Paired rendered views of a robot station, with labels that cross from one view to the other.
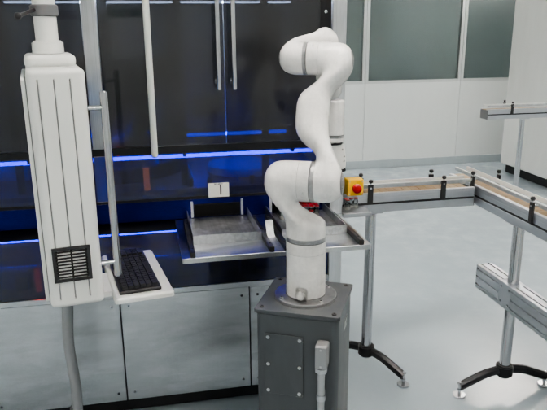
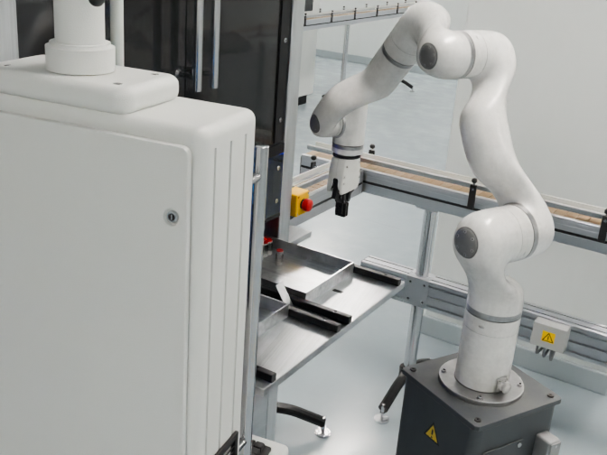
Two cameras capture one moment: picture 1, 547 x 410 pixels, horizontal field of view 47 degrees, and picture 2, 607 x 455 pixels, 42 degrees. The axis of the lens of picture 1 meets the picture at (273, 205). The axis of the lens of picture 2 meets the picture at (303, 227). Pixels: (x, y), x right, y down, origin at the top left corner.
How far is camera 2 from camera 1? 1.72 m
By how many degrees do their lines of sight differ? 46
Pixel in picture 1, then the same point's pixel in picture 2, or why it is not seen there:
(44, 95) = (219, 177)
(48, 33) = (101, 28)
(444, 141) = not seen: hidden behind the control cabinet
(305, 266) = (511, 347)
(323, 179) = (547, 228)
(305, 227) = (519, 296)
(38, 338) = not seen: outside the picture
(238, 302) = not seen: hidden behind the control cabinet
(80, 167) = (239, 298)
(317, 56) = (488, 54)
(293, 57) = (462, 56)
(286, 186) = (511, 249)
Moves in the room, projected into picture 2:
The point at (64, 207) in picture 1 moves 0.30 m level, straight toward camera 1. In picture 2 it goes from (219, 382) to (405, 441)
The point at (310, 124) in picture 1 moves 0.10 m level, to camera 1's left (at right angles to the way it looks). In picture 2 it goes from (509, 155) to (484, 163)
